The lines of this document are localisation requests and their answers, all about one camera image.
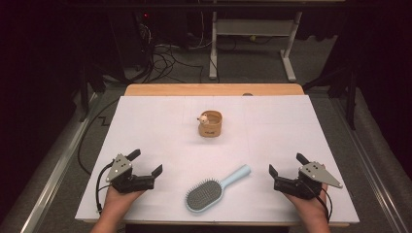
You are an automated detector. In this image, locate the black metal stand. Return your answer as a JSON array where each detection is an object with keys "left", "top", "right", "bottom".
[
  {"left": 302, "top": 64, "right": 358, "bottom": 131},
  {"left": 79, "top": 61, "right": 107, "bottom": 122}
]

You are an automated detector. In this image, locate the wooden table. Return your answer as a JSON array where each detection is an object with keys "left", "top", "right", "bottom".
[{"left": 82, "top": 83, "right": 351, "bottom": 227}]

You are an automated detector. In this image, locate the bundle of black floor cables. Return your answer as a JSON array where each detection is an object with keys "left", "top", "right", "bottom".
[{"left": 129, "top": 42, "right": 205, "bottom": 83}]

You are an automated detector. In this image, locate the black computer tower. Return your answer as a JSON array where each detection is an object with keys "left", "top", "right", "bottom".
[{"left": 108, "top": 11, "right": 154, "bottom": 70}]

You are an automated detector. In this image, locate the white metal table frame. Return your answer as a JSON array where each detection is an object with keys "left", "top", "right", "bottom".
[{"left": 208, "top": 11, "right": 297, "bottom": 83}]

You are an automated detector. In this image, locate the metal floor rail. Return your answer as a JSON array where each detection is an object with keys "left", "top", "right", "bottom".
[
  {"left": 333, "top": 96, "right": 412, "bottom": 233},
  {"left": 18, "top": 91, "right": 99, "bottom": 233}
]

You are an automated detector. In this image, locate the white board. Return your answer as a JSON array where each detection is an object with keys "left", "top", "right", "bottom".
[{"left": 75, "top": 94, "right": 361, "bottom": 224}]

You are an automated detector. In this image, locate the hand-held gripper black cable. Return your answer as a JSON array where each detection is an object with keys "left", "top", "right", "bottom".
[
  {"left": 94, "top": 161, "right": 115, "bottom": 215},
  {"left": 307, "top": 183, "right": 334, "bottom": 224}
]

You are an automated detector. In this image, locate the person's right hand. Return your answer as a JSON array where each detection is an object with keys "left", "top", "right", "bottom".
[{"left": 283, "top": 183, "right": 329, "bottom": 221}]

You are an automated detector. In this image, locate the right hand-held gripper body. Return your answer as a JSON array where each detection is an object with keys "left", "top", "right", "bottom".
[{"left": 273, "top": 161, "right": 344, "bottom": 200}]

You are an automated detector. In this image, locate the person's left hand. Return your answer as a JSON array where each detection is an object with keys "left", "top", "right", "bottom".
[{"left": 102, "top": 185, "right": 145, "bottom": 216}]

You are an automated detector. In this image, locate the light blue hairbrush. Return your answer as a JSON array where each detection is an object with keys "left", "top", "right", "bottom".
[{"left": 185, "top": 163, "right": 253, "bottom": 214}]

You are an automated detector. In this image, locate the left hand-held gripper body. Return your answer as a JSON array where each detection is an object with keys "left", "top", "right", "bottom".
[{"left": 105, "top": 153, "right": 155, "bottom": 194}]

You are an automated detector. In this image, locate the right hand-held gripper black cable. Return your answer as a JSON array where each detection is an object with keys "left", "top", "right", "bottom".
[{"left": 307, "top": 183, "right": 334, "bottom": 224}]

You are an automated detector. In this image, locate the long black floor cable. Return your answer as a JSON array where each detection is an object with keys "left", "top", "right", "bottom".
[{"left": 77, "top": 96, "right": 121, "bottom": 176}]

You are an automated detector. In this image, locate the left hand-held gripper black cable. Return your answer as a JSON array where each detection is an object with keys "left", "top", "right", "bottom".
[{"left": 94, "top": 161, "right": 115, "bottom": 215}]

